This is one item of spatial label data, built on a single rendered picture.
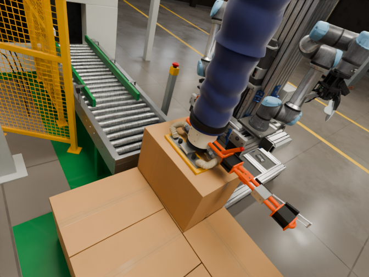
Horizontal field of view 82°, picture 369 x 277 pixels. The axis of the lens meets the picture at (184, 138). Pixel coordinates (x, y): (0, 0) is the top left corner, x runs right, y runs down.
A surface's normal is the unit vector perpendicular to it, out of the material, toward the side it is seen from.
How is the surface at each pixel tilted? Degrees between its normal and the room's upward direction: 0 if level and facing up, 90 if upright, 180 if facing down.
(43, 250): 0
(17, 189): 0
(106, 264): 0
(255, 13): 74
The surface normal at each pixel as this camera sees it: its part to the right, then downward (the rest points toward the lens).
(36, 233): 0.26, -0.74
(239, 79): 0.38, 0.50
